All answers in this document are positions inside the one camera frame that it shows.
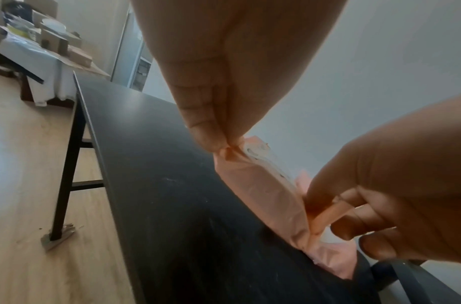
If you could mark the person's left hand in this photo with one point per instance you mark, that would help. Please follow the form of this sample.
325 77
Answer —
234 59

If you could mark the person's right hand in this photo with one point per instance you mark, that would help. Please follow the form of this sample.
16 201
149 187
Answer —
410 178

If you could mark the dark metal shelf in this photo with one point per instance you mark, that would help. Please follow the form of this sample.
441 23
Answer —
421 282

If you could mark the pink mailer packet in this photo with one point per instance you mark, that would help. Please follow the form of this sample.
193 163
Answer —
260 193

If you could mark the dark framed glass door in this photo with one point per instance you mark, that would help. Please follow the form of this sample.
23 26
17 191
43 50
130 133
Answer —
140 68

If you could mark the black low table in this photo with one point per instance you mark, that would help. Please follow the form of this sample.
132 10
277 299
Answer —
159 193

